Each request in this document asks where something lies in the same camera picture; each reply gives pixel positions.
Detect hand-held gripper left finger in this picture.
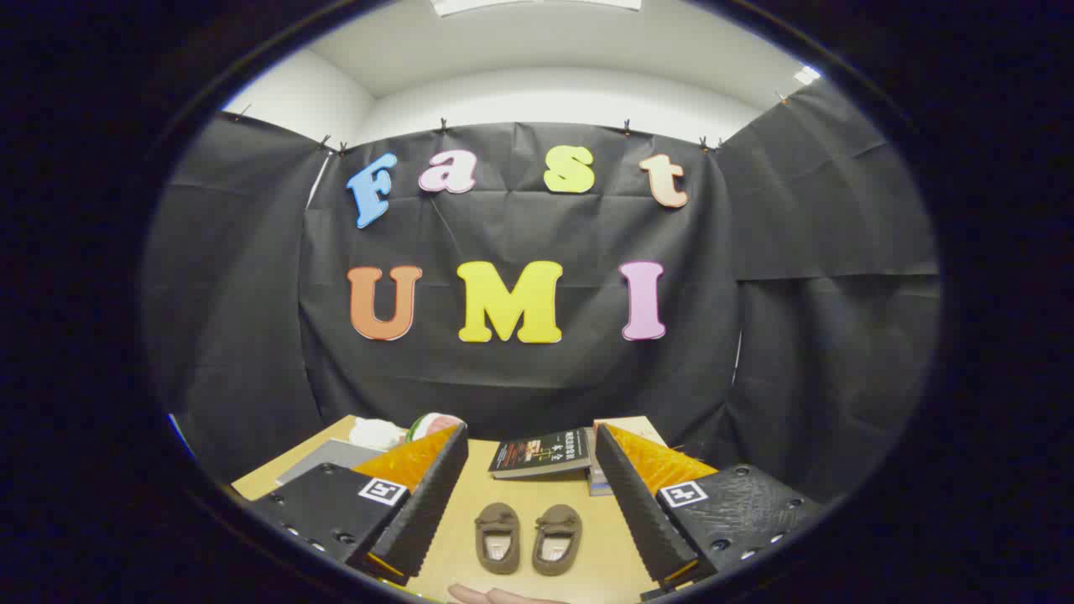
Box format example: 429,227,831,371
248,422,469,586

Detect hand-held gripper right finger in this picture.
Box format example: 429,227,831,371
594,422,825,601

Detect brown shoe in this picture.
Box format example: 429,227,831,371
475,502,521,575
532,503,583,577

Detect beige book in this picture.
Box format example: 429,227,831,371
592,416,668,450

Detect watermelon slice plush toy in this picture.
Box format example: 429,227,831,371
405,412,465,444

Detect white plush toy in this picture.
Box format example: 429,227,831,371
348,417,408,451

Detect black book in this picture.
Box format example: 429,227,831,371
488,428,593,481

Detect ceiling light panel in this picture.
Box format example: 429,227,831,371
432,0,643,18

